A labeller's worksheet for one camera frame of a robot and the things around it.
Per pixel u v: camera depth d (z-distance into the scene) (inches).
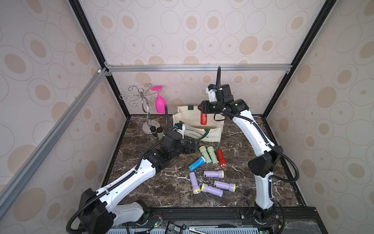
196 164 35.4
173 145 21.2
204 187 31.3
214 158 36.4
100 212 14.6
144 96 34.9
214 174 33.9
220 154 37.2
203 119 31.3
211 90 27.9
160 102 37.0
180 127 25.8
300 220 28.6
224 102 24.1
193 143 26.0
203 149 37.9
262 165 22.7
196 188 31.5
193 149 26.0
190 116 40.1
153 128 39.4
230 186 31.6
